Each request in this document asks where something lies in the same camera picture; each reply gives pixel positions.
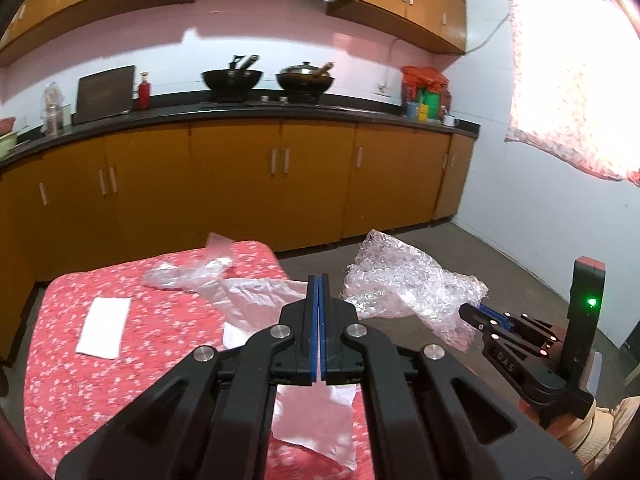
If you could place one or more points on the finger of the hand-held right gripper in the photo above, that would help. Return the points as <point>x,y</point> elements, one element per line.
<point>530,324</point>
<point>492,340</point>

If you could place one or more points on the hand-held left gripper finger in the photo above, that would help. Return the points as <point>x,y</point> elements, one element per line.
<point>323,340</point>
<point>315,330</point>

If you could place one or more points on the bubble wrap sheet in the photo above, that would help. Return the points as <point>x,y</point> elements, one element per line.
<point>400,280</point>

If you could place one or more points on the person's right hand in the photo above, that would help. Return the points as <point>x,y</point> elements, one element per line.
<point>600,430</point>

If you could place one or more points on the small clear plastic bag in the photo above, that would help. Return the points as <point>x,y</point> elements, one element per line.
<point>200,270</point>

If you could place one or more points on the wooden lower kitchen cabinets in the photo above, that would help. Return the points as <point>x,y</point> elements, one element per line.
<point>225,190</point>

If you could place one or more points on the red floral tablecloth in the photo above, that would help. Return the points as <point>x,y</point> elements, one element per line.
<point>125,400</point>

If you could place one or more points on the white paper sheet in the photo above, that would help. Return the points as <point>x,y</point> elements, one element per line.
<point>104,327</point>

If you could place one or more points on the small white object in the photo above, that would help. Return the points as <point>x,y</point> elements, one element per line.
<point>451,121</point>

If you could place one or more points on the gas stove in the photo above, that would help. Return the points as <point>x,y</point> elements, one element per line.
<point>272,101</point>

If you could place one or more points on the green yellow container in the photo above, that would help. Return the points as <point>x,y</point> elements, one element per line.
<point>429,106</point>

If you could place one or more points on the blue cup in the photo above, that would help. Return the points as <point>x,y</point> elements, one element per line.
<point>412,110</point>

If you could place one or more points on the black kitchen countertop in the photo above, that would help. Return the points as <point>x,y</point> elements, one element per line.
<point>200,116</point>

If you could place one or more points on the black wok with lid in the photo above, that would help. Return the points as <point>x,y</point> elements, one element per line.
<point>305,79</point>

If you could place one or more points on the floral window curtain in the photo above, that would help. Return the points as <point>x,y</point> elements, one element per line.
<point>570,75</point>

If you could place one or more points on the black open wok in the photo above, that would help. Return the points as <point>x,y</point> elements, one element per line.
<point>232,80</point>

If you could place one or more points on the orange bag on containers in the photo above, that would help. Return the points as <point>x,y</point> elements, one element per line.
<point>425,77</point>

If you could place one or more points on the red bottle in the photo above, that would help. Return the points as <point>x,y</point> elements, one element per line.
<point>144,92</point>

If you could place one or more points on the dark cutting board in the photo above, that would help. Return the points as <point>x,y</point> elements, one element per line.
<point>105,95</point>

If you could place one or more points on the jar wrapped in plastic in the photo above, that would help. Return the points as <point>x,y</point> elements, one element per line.
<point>52,112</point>

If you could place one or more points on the stack of bowls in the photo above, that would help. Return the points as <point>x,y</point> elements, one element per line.
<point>7,137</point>

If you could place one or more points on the white wall socket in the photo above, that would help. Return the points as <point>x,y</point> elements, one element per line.
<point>384,89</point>

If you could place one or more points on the short wooden wall cabinet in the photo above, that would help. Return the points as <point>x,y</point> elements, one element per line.
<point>415,0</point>

